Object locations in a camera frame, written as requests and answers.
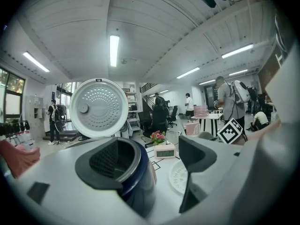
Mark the white perforated steamer tray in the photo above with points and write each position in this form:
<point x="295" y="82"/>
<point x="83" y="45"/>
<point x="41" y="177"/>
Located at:
<point x="177" y="177"/>

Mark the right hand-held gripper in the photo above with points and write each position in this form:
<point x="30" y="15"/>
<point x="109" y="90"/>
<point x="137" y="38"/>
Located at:
<point x="230" y="131"/>

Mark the person's right forearm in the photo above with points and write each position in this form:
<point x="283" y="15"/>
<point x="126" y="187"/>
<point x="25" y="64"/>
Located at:
<point x="262" y="132"/>

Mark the ceiling light bar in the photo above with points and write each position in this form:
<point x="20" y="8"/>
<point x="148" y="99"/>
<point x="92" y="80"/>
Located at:
<point x="207" y="82"/>
<point x="114" y="50"/>
<point x="238" y="72"/>
<point x="237" y="51"/>
<point x="36" y="62"/>
<point x="188" y="72"/>

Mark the white chair with pink cushion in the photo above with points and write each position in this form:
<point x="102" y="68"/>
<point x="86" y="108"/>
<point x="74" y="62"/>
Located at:
<point x="193" y="128"/>

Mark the pink cloth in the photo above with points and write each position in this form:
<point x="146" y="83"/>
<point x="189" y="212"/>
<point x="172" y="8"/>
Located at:
<point x="16" y="156"/>

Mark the black office chair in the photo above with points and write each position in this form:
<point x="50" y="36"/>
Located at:
<point x="144" y="123"/>
<point x="173" y="115"/>

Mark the white dome backpack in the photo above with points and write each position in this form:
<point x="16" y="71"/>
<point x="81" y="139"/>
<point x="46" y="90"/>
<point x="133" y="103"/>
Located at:
<point x="241" y="91"/>

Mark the white shelving unit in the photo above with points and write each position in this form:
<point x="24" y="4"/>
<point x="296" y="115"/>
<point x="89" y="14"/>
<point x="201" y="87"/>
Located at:
<point x="133" y="116"/>

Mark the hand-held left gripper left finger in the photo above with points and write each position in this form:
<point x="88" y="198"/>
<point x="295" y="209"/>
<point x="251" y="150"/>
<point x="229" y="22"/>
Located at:
<point x="98" y="167"/>

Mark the black-framed window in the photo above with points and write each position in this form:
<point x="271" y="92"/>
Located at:
<point x="14" y="102"/>

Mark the white table with black legs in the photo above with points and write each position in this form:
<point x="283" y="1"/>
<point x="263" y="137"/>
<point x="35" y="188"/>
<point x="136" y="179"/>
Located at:
<point x="211" y="116"/>

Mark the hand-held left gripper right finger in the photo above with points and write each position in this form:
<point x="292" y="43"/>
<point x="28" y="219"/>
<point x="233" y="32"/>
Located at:
<point x="197" y="156"/>

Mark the potted pink flowers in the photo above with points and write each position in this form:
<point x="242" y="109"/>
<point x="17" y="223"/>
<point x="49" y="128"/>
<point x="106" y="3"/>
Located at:
<point x="158" y="136"/>

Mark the white table with black lines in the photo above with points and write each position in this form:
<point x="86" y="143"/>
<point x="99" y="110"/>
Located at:
<point x="161" y="170"/>

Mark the clothes rack with dark garments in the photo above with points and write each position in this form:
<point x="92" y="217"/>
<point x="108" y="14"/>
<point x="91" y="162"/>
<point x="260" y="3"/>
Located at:
<point x="16" y="126"/>

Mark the grey-green shell chair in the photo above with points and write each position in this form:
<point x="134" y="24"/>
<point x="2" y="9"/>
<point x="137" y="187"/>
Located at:
<point x="207" y="136"/>

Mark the pink boxes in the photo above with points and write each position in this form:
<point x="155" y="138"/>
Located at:
<point x="201" y="110"/>

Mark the person's grey printed shirt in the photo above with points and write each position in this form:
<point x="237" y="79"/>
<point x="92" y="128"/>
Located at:
<point x="276" y="62"/>

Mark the dark blue rice cooker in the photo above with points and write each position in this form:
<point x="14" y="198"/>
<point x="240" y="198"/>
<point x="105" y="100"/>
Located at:
<point x="98" y="107"/>

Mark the grey lockers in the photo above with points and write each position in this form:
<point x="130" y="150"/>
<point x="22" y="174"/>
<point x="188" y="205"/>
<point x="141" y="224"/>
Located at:
<point x="32" y="125"/>

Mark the black staircase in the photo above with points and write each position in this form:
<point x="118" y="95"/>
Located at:
<point x="146" y="102"/>

